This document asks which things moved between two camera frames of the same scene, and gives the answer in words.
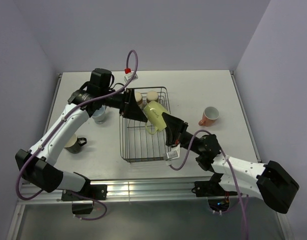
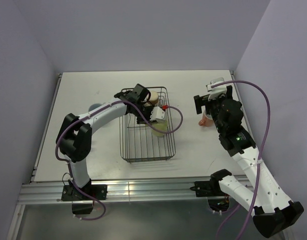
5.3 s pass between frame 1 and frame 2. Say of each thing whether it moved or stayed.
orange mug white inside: stayed
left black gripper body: moved
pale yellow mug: moved
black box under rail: stayed
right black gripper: moved
